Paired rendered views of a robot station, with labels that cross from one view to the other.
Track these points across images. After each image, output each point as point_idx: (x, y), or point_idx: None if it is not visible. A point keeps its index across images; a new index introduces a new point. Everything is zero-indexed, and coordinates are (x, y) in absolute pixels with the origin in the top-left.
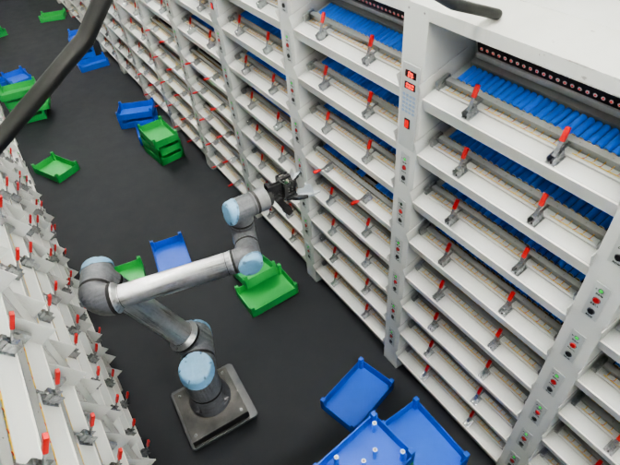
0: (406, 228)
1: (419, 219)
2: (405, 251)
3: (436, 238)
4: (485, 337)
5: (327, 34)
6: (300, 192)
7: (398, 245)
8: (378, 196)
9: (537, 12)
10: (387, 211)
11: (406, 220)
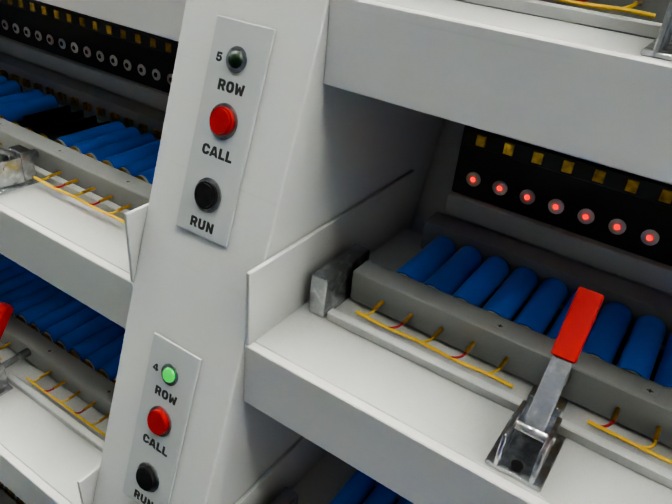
0: (247, 244)
1: (323, 199)
2: (212, 426)
3: (418, 323)
4: None
5: None
6: None
7: (164, 398)
8: (72, 161)
9: None
10: (110, 224)
11: (256, 184)
